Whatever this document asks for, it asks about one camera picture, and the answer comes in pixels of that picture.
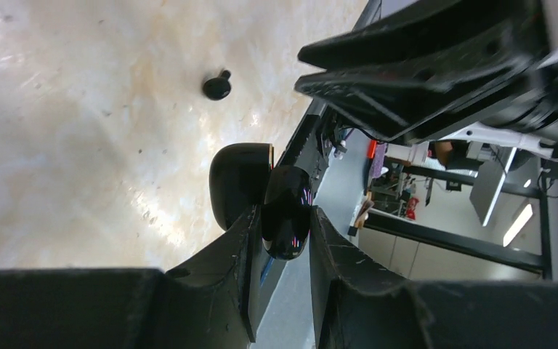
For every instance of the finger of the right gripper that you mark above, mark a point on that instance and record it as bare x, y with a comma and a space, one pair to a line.
429, 27
399, 98

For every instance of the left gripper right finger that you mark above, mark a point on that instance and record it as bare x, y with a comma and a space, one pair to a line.
358, 303

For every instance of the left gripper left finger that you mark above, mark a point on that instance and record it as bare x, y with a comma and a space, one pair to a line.
205, 302

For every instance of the black wireless earbud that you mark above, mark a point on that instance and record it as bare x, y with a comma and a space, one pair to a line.
219, 87

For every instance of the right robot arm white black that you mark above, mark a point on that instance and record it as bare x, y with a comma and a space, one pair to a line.
537, 112

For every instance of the black earbud charging case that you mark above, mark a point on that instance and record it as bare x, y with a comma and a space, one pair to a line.
245, 174

